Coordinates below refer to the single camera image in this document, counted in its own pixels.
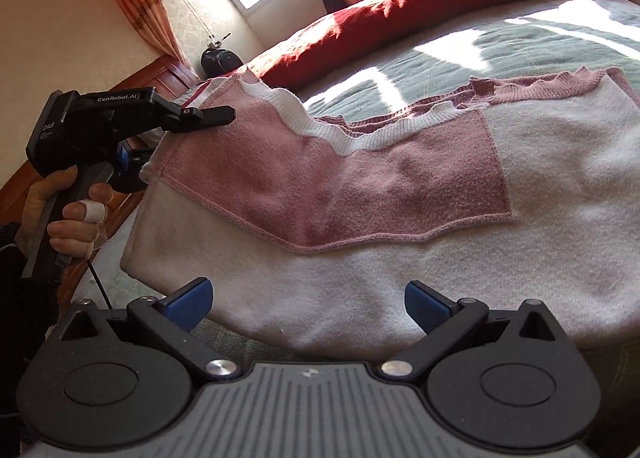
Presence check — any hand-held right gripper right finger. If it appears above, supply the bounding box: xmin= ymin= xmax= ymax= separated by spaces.
xmin=372 ymin=280 xmax=573 ymax=381

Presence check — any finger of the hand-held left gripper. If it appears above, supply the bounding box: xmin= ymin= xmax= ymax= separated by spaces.
xmin=108 ymin=145 xmax=152 ymax=193
xmin=165 ymin=105 xmax=236 ymax=135

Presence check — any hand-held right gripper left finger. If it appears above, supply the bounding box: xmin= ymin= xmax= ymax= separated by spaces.
xmin=59 ymin=277 xmax=246 ymax=381

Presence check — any pink and white sweater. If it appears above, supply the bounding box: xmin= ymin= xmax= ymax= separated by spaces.
xmin=121 ymin=66 xmax=640 ymax=364

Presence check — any person's left hand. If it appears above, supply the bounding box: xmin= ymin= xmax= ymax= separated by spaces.
xmin=19 ymin=166 xmax=108 ymax=267

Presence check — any black bag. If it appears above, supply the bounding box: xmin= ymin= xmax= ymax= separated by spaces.
xmin=200 ymin=48 xmax=243 ymax=79

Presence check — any brown wooden headboard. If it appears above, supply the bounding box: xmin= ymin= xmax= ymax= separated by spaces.
xmin=0 ymin=54 xmax=201 ymax=259

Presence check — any red quilt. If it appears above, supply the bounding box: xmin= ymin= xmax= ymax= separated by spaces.
xmin=247 ymin=0 xmax=611 ymax=91

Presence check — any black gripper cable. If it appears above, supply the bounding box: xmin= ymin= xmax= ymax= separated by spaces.
xmin=85 ymin=258 xmax=114 ymax=313

